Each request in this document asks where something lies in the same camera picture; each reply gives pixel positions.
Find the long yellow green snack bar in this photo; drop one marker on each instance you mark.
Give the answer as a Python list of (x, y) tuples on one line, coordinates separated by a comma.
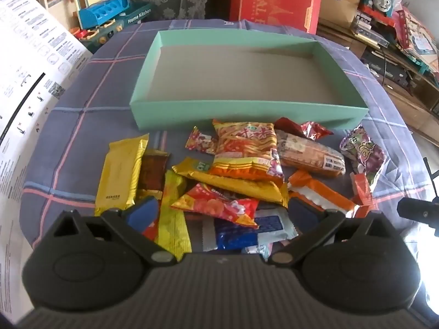
[(173, 233)]

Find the toy kitchen playset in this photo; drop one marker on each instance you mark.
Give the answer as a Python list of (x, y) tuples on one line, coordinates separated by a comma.
[(94, 22)]

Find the orange white snack pack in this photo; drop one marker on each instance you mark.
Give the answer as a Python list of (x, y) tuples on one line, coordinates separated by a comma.
[(302, 186)]

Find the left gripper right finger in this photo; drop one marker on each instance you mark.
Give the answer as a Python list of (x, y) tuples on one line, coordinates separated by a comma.
[(314, 229)]

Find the purple grape gummy bag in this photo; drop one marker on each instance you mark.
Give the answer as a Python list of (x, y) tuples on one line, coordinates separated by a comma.
[(366, 156)]

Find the dark brown candy wrapper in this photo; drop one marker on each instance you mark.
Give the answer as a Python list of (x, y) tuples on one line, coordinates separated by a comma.
[(153, 169)]

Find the orange striped chips bag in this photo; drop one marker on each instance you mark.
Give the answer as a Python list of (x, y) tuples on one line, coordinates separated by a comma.
[(248, 151)]

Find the Hello Kitty floral packet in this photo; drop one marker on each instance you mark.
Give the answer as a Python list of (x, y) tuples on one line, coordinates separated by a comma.
[(200, 142)]

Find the blue white wafer pack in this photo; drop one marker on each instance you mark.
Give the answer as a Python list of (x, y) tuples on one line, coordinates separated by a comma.
[(273, 225)]

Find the wooden tv cabinet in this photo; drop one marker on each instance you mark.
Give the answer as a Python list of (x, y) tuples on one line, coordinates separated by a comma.
[(415, 95)]

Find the white printed paper sheet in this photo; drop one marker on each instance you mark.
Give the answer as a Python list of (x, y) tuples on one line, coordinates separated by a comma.
[(40, 59)]

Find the red foil snack packet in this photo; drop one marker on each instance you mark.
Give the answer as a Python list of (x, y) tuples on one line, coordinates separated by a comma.
[(309, 130)]

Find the yellow snack pack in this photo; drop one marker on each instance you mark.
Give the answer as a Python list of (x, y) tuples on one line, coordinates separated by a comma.
[(120, 173)]

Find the Thomas train toy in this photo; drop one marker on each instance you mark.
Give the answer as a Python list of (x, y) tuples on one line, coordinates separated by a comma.
[(379, 10)]

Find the clear biscuit roll pack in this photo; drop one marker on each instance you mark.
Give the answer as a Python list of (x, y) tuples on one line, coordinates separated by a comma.
[(309, 155)]

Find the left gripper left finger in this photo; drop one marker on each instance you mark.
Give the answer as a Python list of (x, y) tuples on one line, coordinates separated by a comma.
[(129, 225)]

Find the green cardboard tray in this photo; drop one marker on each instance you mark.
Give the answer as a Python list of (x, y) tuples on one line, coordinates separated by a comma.
[(191, 77)]

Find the small red green candy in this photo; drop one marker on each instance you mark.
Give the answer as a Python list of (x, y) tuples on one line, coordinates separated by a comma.
[(362, 194)]

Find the golden long snack bar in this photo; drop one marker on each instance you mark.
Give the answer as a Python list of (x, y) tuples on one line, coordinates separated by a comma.
[(266, 191)]

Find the red Skittles bag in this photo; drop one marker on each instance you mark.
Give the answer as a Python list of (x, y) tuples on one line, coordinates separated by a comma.
[(228, 206)]

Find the blue plaid tablecloth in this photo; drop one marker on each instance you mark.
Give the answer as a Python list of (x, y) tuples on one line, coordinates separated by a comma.
[(66, 165)]

